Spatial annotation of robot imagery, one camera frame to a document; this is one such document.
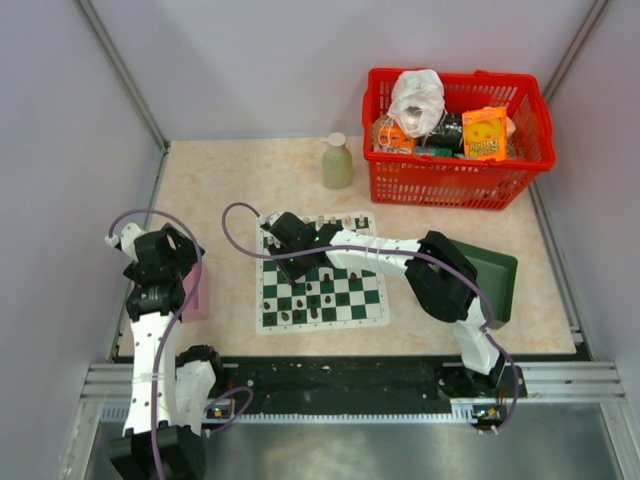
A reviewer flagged green white chess mat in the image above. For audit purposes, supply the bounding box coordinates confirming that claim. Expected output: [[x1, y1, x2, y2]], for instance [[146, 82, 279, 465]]
[[255, 210, 392, 336]]

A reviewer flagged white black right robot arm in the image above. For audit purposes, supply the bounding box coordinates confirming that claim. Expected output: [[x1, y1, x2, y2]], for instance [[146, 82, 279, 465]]
[[260, 212, 508, 397]]

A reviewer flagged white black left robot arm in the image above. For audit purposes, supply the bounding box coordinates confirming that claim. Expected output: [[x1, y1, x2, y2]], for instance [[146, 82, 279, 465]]
[[106, 223, 227, 479]]

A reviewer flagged pink rectangular tray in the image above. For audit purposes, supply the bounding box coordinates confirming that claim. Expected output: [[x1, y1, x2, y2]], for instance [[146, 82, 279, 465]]
[[182, 263, 209, 323]]

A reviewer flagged green lotion bottle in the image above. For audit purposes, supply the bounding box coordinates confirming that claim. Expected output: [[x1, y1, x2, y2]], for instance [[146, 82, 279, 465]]
[[322, 132, 354, 190]]

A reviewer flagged red plastic basket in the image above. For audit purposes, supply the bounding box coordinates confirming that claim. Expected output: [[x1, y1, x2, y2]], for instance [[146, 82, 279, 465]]
[[362, 68, 556, 210]]

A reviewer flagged orange white packet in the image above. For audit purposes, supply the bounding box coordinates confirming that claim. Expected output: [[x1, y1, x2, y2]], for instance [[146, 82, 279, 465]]
[[372, 115, 416, 154]]

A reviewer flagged white plastic bag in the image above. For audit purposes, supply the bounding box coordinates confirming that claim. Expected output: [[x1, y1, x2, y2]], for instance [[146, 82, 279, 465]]
[[387, 69, 445, 138]]

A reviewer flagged black wrapped package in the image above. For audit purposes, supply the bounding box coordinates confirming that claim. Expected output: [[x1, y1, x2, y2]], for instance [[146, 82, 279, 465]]
[[424, 113, 463, 153]]

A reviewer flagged green square tray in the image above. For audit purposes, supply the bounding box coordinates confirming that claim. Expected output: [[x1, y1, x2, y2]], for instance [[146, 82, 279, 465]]
[[452, 240, 518, 330]]

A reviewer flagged orange snack box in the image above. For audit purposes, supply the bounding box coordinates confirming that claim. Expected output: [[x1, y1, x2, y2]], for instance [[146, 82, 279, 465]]
[[462, 107, 508, 162]]

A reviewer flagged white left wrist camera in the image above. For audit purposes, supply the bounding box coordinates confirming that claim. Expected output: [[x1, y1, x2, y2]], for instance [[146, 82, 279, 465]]
[[105, 222, 146, 257]]

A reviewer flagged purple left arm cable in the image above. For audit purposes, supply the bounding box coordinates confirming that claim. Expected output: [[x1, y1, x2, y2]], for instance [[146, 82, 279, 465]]
[[107, 209, 255, 480]]

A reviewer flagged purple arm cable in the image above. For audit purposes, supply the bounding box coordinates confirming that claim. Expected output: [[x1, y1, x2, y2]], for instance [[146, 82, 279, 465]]
[[221, 202, 521, 434], [107, 209, 255, 480]]

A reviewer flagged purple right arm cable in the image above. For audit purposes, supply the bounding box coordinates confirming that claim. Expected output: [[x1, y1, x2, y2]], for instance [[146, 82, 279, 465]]
[[221, 202, 521, 434]]

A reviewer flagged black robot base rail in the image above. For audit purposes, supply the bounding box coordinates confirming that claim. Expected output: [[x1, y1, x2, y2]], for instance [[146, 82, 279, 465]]
[[210, 356, 527, 425]]

